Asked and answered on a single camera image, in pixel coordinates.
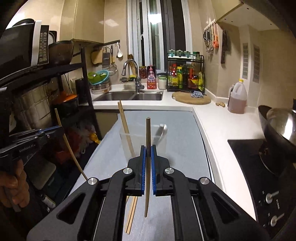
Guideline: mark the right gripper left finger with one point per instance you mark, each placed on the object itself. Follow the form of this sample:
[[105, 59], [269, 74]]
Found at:
[[129, 181]]

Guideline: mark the microwave oven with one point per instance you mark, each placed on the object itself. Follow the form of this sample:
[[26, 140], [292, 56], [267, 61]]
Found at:
[[23, 45]]

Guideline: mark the chrome kitchen faucet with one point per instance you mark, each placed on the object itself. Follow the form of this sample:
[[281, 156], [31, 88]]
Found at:
[[135, 72]]

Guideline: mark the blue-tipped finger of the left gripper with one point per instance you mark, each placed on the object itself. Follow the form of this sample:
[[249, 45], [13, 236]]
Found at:
[[50, 133]]

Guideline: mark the steel kitchen sink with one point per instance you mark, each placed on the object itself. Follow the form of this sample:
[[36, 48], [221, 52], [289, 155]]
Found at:
[[128, 95]]

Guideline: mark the grey fabric mat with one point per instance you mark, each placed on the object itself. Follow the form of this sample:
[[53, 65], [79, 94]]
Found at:
[[182, 145]]

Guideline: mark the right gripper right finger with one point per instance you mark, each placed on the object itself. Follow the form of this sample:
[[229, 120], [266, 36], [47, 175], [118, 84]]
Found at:
[[167, 181]]

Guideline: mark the dark bowl on shelf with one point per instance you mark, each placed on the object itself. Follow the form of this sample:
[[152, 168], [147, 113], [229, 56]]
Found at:
[[61, 53]]

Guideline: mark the large steel pot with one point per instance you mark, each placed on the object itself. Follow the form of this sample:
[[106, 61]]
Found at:
[[32, 108]]

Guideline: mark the clear plastic container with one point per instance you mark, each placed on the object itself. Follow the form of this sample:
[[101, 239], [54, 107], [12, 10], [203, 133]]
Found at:
[[138, 136]]

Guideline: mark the red dish soap bottle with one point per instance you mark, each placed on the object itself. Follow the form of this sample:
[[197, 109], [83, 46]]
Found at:
[[151, 78]]

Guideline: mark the black spice rack with bottles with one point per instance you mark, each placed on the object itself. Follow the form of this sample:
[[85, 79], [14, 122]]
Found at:
[[185, 71]]

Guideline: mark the green colander bowls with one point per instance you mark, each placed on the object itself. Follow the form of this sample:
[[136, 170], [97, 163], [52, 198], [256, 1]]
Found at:
[[98, 77]]

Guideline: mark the black steel wok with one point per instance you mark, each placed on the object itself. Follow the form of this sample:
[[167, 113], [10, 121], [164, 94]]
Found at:
[[278, 126]]

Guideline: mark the round wooden cutting board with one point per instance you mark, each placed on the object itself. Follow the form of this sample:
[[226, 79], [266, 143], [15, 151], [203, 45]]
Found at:
[[186, 98]]

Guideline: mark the black stove top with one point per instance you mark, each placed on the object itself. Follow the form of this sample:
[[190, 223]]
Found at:
[[273, 196]]

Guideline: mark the plastic jug of brown liquid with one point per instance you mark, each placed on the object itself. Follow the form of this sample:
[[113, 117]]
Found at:
[[237, 98]]

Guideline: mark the person's left hand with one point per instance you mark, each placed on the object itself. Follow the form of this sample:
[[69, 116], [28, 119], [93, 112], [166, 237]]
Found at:
[[17, 187]]

